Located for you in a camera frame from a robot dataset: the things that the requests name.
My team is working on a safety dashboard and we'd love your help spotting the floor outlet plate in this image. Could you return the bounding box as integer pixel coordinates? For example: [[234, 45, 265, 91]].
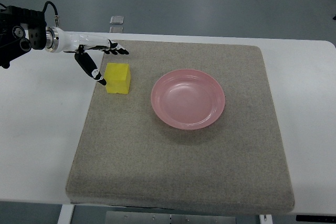
[[109, 26, 123, 34], [110, 16, 124, 25]]

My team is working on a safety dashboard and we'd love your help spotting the white right table leg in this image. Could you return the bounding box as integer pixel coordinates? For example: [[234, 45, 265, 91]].
[[259, 215, 274, 224]]

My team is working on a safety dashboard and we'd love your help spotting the metal table base plate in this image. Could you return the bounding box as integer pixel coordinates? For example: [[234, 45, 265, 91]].
[[105, 211, 236, 224]]

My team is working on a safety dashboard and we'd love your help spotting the lower floor outlet plate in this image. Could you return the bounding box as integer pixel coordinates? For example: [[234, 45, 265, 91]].
[[109, 26, 123, 34]]

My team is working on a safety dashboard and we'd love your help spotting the white table leg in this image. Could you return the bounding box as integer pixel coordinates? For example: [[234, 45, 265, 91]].
[[57, 204, 75, 224], [259, 215, 274, 224]]

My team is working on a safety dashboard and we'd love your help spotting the pink plate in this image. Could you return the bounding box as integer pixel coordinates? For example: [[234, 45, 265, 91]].
[[151, 69, 225, 130]]

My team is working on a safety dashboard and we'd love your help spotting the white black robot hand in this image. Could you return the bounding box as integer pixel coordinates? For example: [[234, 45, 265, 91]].
[[46, 27, 129, 86]]

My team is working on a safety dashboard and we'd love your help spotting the yellow foam block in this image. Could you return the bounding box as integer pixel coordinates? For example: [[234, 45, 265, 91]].
[[104, 62, 131, 94]]

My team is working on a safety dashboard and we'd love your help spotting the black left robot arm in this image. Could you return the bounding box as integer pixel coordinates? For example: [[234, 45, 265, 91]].
[[1, 1, 59, 69]]

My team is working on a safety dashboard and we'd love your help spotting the black table control panel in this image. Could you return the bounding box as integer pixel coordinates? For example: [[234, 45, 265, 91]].
[[296, 215, 336, 223]]

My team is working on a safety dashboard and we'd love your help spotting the beige fabric mat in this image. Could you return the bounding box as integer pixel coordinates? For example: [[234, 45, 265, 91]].
[[66, 40, 295, 215]]

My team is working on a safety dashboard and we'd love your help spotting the white left table leg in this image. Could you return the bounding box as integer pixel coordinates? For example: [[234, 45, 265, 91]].
[[57, 204, 75, 224]]

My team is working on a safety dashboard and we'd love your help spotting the upper floor outlet plate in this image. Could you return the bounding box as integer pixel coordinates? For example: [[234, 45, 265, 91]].
[[110, 16, 124, 25]]

